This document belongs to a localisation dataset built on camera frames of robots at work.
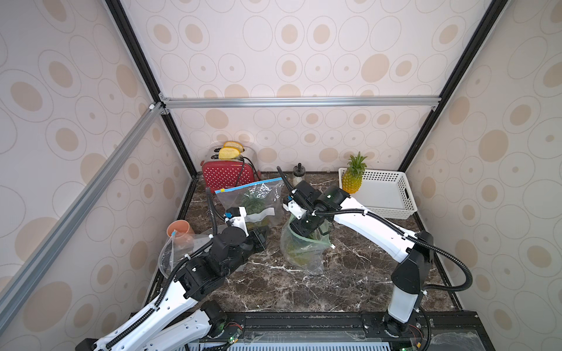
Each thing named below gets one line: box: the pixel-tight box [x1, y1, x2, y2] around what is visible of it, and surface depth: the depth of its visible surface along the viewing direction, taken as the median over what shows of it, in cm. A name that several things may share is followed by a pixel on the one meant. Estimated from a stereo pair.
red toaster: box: [201, 159, 255, 194], surface depth 105 cm
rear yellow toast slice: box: [223, 140, 244, 153], surface depth 108 cm
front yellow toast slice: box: [218, 146, 241, 160], surface depth 105 cm
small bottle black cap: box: [292, 162, 306, 187], surface depth 110 cm
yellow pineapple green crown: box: [341, 150, 368, 194], surface depth 105 cm
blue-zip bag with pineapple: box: [214, 176, 286, 231], surface depth 81 cm
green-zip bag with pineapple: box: [280, 214, 336, 275], surface depth 74 cm
